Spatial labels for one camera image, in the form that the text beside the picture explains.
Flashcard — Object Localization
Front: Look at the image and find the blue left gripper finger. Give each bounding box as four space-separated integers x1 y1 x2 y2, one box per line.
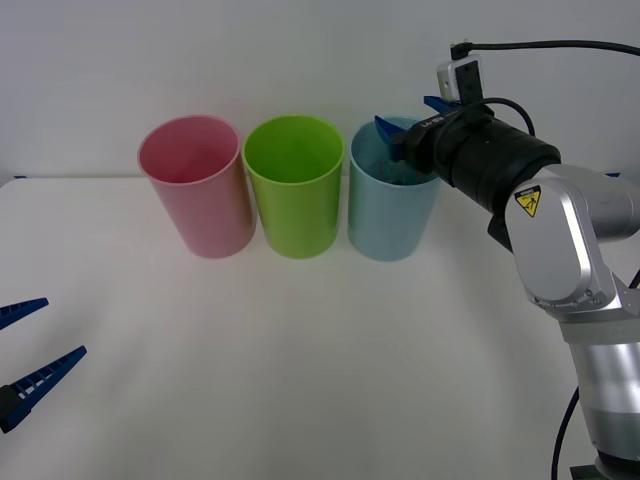
0 345 88 434
0 297 50 330

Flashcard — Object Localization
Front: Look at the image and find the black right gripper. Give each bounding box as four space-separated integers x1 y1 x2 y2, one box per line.
373 94 460 176

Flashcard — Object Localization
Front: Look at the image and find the pale blue plastic bin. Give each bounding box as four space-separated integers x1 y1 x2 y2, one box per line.
348 117 444 263

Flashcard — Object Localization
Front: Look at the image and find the green plastic bin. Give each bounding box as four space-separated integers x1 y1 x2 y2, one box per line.
241 114 347 260

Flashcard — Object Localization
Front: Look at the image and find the pink plastic bin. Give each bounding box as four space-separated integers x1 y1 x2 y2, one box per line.
136 114 257 260

